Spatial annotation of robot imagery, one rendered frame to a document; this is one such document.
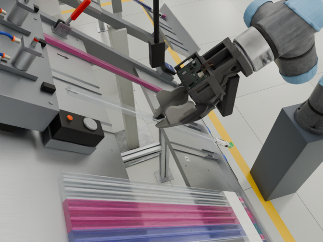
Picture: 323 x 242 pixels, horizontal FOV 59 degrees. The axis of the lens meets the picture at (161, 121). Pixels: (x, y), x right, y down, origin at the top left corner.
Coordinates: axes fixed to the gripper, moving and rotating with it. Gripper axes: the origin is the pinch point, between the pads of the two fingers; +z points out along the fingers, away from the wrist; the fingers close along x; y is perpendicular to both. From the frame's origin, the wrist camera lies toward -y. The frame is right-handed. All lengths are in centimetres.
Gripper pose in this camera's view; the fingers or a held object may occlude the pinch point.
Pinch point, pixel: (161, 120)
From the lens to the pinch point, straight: 60.0
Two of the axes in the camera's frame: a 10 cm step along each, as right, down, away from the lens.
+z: -8.0, 5.5, 2.2
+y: -4.8, -3.9, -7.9
